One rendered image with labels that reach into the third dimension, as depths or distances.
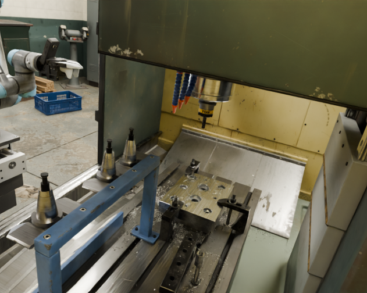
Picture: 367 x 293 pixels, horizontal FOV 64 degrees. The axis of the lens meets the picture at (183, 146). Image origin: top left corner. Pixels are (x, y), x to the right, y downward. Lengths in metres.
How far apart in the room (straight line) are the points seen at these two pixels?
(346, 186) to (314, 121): 1.26
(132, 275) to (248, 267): 0.68
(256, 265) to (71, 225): 1.06
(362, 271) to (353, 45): 0.46
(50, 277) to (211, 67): 0.54
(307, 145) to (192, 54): 1.50
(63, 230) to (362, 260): 0.62
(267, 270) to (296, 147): 0.86
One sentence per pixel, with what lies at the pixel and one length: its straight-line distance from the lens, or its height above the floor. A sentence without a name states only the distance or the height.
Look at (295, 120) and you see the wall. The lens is 2.01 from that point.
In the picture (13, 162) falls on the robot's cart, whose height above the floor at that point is 0.98.
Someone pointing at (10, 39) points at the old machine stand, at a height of 0.95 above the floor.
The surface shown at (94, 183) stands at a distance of 0.84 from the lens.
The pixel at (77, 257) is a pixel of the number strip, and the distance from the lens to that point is 1.01.
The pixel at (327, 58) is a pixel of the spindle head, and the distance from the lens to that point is 0.61.
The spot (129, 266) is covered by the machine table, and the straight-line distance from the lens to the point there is 1.04.
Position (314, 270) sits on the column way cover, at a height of 1.09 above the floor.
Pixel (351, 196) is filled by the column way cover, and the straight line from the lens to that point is 0.79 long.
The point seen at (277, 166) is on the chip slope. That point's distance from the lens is 2.06.
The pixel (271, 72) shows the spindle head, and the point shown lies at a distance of 0.62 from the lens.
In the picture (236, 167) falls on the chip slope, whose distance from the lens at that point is 2.00.
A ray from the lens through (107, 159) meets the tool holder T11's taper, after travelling 0.83.
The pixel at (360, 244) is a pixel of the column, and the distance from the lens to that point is 0.74.
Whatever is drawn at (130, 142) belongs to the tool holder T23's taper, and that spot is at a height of 1.29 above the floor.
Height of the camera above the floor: 1.67
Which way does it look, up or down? 24 degrees down
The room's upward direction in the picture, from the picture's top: 9 degrees clockwise
